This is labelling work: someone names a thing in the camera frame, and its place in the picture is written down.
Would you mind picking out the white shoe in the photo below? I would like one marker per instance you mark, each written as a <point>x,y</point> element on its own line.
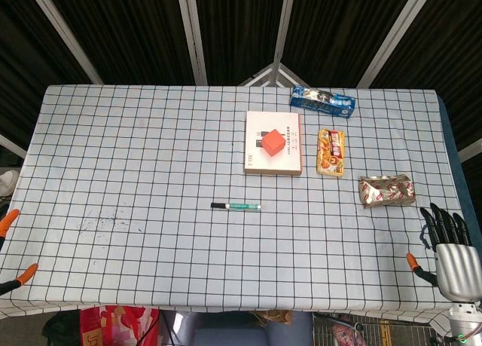
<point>7,182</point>

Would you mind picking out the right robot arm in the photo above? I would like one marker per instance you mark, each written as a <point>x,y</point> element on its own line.
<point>465,319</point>

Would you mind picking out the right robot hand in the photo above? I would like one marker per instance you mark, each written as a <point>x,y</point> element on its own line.
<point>457,267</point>

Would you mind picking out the white flat cardboard box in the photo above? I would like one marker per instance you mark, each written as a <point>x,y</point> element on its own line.
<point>260,161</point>

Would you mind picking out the green white marker body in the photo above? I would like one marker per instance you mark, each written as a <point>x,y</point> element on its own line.
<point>244,207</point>

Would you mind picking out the orange cube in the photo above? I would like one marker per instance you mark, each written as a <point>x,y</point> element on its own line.
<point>273,142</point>

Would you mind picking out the blue checkered tablecloth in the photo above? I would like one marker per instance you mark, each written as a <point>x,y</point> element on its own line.
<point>150,248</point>

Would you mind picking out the white metal frame post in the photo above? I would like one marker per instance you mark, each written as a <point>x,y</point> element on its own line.
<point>192,33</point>
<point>395,35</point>
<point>62,31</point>
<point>283,22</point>

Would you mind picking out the blue snack package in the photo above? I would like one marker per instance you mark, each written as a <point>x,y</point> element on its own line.
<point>324,101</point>

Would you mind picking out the white triangular frame brace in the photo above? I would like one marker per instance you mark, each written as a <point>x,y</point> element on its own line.
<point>272,72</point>

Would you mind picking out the gold foil snack package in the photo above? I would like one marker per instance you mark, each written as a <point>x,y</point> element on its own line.
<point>386,193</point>

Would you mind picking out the white metal frame bar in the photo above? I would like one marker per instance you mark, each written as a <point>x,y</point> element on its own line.
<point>11,145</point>
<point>470,149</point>

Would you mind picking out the black bag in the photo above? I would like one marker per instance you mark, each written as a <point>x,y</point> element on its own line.
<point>62,329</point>

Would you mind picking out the black marker cap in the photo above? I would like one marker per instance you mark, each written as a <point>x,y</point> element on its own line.
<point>217,205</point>

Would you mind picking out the red plastic bag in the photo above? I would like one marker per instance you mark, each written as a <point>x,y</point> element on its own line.
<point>113,327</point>

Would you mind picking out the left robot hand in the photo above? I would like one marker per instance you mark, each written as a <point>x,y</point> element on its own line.
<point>9,219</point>

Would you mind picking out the yellow snack package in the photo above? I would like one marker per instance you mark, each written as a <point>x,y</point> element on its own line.
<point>331,154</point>

